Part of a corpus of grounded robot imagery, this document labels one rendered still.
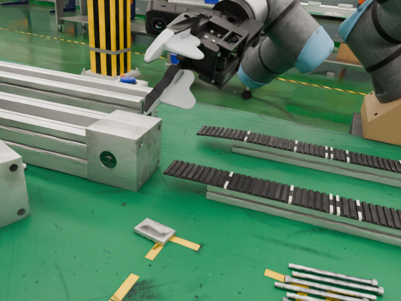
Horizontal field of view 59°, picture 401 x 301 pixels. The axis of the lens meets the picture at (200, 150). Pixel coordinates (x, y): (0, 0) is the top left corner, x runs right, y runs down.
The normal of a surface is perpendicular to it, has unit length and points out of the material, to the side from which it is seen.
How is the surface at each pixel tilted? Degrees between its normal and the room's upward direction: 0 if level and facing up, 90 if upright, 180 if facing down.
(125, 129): 0
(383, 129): 90
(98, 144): 90
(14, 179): 90
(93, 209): 0
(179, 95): 44
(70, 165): 90
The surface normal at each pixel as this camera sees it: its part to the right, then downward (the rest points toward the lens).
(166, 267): 0.08, -0.89
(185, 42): 0.29, -0.74
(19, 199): 0.74, 0.35
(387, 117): -0.36, 0.39
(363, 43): -0.67, 0.64
